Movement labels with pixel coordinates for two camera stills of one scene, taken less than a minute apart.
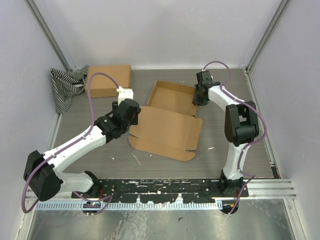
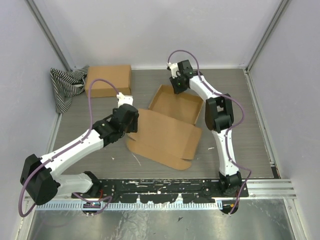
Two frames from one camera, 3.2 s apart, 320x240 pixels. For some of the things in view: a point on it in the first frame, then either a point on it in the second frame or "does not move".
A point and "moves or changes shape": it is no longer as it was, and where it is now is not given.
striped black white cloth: [65, 84] does not move
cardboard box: [167, 125] moves or changes shape
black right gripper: [196, 100] -> [178, 90]
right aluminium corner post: [280, 11] does not move
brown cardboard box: [102, 85] does not move
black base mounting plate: [160, 191] does not move
